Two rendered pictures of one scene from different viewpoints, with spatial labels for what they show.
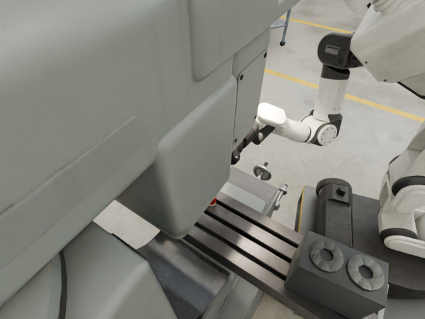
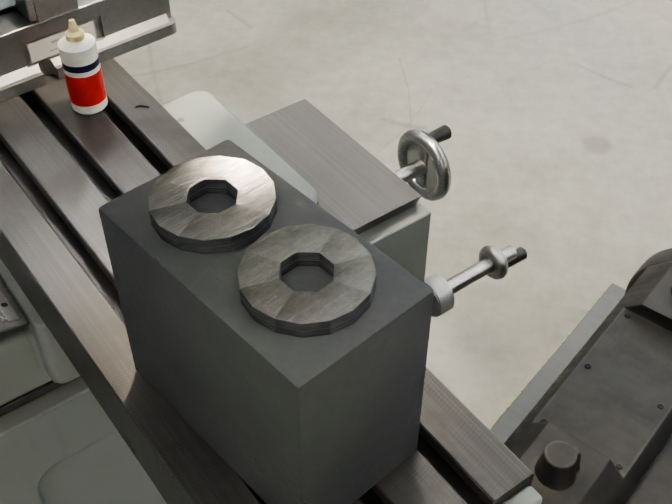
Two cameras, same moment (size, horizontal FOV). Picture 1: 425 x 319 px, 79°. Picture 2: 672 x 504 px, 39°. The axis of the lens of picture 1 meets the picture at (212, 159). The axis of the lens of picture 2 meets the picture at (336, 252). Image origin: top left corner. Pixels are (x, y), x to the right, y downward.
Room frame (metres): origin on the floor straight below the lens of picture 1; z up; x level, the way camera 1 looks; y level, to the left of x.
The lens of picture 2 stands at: (-0.17, -0.57, 1.55)
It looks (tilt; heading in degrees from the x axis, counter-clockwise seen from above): 45 degrees down; 21
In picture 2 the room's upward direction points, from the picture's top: straight up
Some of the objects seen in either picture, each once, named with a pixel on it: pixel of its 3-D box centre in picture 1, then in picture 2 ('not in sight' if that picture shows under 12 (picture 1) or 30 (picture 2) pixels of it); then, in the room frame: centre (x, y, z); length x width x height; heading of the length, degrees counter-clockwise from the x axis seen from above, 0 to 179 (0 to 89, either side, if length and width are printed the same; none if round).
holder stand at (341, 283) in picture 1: (332, 275); (265, 329); (0.25, -0.35, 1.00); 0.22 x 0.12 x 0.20; 63
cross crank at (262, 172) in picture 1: (259, 176); (405, 174); (0.92, -0.27, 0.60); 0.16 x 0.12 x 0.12; 147
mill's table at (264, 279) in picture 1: (214, 221); (76, 168); (0.50, -0.01, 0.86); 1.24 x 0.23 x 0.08; 57
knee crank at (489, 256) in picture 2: (279, 195); (474, 273); (0.87, -0.41, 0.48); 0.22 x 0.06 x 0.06; 147
